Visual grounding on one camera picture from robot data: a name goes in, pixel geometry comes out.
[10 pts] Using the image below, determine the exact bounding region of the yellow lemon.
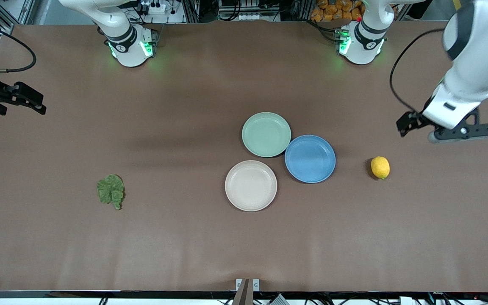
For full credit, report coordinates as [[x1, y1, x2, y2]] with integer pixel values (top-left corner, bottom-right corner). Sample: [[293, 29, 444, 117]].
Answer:
[[371, 156, 391, 180]]

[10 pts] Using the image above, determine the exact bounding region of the green lettuce leaf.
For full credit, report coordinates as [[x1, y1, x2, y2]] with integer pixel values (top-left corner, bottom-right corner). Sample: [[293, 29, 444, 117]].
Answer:
[[97, 174, 126, 211]]

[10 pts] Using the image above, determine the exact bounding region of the blue round plate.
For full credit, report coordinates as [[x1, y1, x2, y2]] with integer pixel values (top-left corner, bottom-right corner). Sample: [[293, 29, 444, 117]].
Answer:
[[285, 135, 336, 184]]

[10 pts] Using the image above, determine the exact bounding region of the bag of orange snacks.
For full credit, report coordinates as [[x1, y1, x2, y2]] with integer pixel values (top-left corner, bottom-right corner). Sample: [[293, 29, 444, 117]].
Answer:
[[311, 0, 365, 22]]

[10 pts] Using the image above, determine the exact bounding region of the green round plate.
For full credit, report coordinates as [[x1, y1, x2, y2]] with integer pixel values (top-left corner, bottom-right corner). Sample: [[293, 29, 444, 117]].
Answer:
[[241, 112, 292, 158]]

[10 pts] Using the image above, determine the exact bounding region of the white power strip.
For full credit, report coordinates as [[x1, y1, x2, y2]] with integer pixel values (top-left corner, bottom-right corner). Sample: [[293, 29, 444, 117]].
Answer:
[[136, 0, 166, 16]]

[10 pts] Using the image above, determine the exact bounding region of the beige round plate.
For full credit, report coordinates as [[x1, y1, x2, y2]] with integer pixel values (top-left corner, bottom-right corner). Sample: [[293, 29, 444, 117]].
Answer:
[[225, 160, 278, 212]]

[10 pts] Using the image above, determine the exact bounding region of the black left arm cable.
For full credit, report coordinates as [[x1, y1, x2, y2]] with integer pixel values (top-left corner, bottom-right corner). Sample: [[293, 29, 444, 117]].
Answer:
[[390, 28, 446, 113]]

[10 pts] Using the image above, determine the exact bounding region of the black base cable bundle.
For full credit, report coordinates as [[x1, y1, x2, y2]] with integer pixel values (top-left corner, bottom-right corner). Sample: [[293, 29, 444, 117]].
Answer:
[[308, 19, 342, 43]]

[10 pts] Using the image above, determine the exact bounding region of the metal table edge bracket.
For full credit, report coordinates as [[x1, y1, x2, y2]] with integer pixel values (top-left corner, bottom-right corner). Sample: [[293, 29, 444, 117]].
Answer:
[[236, 278, 260, 305]]

